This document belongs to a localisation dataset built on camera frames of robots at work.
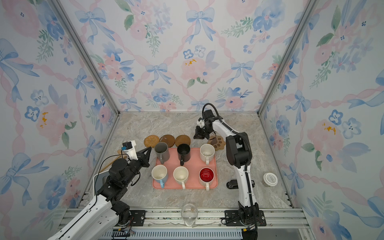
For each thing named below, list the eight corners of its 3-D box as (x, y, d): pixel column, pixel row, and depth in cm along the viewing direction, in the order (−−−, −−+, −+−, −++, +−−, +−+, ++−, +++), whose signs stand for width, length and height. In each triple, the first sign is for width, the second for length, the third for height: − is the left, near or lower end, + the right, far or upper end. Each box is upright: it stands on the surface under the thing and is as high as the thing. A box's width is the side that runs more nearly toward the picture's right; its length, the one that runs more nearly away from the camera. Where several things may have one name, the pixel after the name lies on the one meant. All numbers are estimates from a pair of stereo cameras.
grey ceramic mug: (156, 166, 93) (152, 157, 84) (158, 151, 100) (155, 142, 91) (168, 166, 93) (166, 157, 84) (170, 151, 100) (168, 142, 91)
